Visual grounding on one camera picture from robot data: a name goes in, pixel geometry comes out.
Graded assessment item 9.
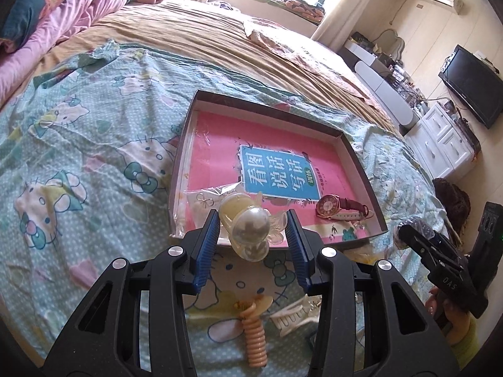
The pink quilt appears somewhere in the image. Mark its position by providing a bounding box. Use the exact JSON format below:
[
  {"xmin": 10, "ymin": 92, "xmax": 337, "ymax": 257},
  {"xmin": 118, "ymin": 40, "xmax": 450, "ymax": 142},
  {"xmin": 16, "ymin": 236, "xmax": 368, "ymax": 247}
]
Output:
[{"xmin": 0, "ymin": 0, "xmax": 130, "ymax": 103}]

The red strap wristwatch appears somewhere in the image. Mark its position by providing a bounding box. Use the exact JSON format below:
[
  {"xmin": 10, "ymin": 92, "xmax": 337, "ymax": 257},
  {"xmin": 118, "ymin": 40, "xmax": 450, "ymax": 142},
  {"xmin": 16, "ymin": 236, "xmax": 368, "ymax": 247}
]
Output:
[{"xmin": 315, "ymin": 194, "xmax": 374, "ymax": 221}]

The tan bedsheet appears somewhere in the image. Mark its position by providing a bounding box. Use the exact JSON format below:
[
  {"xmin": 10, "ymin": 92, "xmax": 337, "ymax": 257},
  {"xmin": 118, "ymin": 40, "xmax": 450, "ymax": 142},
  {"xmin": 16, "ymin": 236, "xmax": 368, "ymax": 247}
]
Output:
[{"xmin": 39, "ymin": 0, "xmax": 401, "ymax": 138}]

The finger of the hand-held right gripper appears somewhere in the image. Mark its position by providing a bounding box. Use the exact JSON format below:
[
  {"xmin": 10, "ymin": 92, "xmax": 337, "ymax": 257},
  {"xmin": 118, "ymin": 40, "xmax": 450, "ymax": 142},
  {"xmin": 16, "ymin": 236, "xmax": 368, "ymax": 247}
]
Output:
[{"xmin": 398, "ymin": 224, "xmax": 467, "ymax": 275}]

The white dressing table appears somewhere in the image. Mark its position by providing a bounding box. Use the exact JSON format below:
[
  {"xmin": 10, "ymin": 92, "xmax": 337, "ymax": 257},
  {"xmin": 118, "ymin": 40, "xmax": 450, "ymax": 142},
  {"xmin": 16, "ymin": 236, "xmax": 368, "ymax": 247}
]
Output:
[{"xmin": 340, "ymin": 41, "xmax": 423, "ymax": 130}]

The orange spiral hair tie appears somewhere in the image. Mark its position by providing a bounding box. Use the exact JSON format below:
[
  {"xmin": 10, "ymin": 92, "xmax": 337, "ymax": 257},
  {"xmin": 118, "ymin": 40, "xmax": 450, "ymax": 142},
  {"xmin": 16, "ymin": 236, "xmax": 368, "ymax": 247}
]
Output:
[{"xmin": 234, "ymin": 296, "xmax": 274, "ymax": 364}]

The pink book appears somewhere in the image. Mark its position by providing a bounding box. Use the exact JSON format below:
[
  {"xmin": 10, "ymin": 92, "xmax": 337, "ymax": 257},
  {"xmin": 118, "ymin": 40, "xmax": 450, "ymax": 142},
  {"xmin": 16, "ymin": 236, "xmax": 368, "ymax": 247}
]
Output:
[{"xmin": 179, "ymin": 112, "xmax": 372, "ymax": 244}]

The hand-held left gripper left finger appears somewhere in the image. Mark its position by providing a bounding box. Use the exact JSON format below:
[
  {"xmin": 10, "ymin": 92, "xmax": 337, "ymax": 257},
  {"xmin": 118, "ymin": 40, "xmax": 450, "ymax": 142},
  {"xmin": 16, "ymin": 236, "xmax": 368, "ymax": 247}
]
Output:
[{"xmin": 43, "ymin": 209, "xmax": 221, "ymax": 377}]

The black television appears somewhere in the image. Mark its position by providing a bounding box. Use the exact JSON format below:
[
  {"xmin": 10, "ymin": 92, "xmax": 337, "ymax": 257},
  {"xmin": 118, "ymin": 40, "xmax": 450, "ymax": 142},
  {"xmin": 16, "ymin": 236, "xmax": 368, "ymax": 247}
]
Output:
[{"xmin": 439, "ymin": 45, "xmax": 503, "ymax": 129}]

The person's right hand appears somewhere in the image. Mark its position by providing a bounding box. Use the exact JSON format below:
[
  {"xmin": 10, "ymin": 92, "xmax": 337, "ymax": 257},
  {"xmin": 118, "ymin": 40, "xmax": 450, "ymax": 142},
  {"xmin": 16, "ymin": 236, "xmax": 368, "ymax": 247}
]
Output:
[{"xmin": 426, "ymin": 287, "xmax": 445, "ymax": 323}]

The cosmetic bottles clutter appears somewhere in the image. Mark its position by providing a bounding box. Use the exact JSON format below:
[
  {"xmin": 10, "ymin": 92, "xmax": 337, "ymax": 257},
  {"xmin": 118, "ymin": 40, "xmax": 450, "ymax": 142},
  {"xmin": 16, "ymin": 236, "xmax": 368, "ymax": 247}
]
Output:
[{"xmin": 348, "ymin": 31, "xmax": 429, "ymax": 103}]

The brown fuzzy item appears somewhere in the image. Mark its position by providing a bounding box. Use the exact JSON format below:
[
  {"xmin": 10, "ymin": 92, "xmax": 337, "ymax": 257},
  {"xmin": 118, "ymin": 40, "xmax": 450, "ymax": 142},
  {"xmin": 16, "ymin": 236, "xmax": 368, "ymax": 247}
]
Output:
[{"xmin": 432, "ymin": 178, "xmax": 471, "ymax": 240}]

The cartoon cat printed blanket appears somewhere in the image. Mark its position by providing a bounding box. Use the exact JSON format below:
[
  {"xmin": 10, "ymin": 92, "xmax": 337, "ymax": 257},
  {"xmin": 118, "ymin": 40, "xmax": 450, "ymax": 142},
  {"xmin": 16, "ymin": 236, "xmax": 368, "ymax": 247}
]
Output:
[{"xmin": 0, "ymin": 39, "xmax": 449, "ymax": 377}]

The cream hair claw clip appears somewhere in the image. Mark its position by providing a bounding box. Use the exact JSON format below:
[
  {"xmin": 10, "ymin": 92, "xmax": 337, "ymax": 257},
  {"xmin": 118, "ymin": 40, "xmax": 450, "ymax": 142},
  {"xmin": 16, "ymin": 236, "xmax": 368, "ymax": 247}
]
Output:
[{"xmin": 269, "ymin": 298, "xmax": 319, "ymax": 336}]

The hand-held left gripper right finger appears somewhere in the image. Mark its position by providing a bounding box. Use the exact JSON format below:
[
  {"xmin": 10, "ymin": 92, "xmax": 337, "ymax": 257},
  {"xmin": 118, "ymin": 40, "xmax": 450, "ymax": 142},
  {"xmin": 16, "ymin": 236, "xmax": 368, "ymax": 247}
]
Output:
[{"xmin": 285, "ymin": 209, "xmax": 460, "ymax": 377}]

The cream curtain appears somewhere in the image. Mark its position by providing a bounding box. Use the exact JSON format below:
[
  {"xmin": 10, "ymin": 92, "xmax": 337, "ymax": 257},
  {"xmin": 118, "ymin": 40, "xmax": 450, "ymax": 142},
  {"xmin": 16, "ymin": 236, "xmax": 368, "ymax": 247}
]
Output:
[{"xmin": 310, "ymin": 0, "xmax": 378, "ymax": 42}]

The person's right forearm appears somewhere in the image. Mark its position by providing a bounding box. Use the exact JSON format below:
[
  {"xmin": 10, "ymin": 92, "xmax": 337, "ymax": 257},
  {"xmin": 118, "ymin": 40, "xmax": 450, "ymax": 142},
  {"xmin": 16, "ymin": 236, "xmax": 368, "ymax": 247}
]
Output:
[{"xmin": 444, "ymin": 310, "xmax": 478, "ymax": 358}]

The pearl bow hair clip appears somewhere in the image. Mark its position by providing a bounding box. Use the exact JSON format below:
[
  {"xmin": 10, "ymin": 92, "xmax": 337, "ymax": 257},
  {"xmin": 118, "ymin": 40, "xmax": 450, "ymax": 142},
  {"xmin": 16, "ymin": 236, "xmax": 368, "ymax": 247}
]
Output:
[{"xmin": 218, "ymin": 190, "xmax": 287, "ymax": 262}]

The clear bag with earrings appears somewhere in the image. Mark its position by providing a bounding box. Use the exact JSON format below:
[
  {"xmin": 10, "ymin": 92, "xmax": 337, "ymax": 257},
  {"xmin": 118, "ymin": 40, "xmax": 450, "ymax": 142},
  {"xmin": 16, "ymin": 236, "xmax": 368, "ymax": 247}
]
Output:
[{"xmin": 183, "ymin": 183, "xmax": 244, "ymax": 228}]

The wavy frame mirror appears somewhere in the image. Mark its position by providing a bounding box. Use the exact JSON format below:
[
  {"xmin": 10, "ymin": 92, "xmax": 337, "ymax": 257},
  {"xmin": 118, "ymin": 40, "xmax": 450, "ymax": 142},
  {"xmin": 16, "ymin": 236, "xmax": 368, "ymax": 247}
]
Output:
[{"xmin": 373, "ymin": 28, "xmax": 407, "ymax": 61}]

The white drawer cabinet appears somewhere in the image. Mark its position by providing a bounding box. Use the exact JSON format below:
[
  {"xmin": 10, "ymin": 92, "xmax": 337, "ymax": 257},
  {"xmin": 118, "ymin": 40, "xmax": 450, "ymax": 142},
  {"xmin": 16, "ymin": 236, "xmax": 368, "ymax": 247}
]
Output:
[{"xmin": 405, "ymin": 102, "xmax": 478, "ymax": 179}]

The brown cardboard box tray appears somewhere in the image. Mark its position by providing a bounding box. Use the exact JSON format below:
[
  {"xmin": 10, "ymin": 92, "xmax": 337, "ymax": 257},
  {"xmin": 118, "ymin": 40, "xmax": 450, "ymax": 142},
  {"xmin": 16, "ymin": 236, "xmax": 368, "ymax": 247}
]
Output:
[{"xmin": 168, "ymin": 90, "xmax": 390, "ymax": 250}]

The patterned cloth on windowsill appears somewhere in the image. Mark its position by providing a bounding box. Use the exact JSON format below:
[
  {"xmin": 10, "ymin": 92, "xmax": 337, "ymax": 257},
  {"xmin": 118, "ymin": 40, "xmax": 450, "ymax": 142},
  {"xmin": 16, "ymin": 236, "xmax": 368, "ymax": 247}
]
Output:
[{"xmin": 285, "ymin": 0, "xmax": 327, "ymax": 22}]

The blue strawberry print pillow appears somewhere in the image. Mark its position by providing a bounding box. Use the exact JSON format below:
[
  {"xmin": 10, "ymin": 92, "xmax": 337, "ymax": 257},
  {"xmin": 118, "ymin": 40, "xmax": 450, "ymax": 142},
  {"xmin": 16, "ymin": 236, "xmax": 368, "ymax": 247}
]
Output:
[{"xmin": 0, "ymin": 0, "xmax": 75, "ymax": 44}]

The cream cloth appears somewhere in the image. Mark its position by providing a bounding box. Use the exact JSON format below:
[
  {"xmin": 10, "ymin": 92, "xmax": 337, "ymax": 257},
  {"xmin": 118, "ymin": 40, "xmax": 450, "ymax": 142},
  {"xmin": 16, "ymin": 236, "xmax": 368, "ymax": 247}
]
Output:
[{"xmin": 244, "ymin": 19, "xmax": 378, "ymax": 107}]

